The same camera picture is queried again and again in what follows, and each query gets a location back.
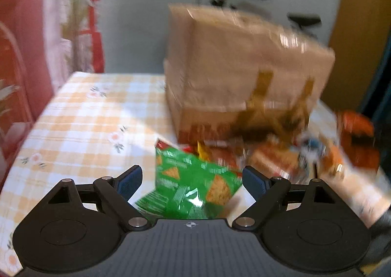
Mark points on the green snack packet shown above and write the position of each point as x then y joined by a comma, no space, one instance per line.
189,185

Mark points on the red white curtain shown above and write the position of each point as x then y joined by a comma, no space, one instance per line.
76,35

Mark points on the wooden door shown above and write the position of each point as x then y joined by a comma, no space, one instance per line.
351,29

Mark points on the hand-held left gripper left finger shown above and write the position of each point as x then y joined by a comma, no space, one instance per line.
129,180

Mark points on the orange snack packet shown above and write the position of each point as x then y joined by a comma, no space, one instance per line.
272,158

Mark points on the clear cookie packet blue print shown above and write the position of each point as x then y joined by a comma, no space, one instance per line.
310,148

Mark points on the red yellow snack packet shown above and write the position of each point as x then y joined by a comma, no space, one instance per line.
226,156

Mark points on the checked floral tablecloth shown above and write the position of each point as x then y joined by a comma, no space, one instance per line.
91,118

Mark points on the brown cardboard box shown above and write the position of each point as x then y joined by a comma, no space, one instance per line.
232,75

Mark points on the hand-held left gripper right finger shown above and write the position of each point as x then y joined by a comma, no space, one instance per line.
255,180

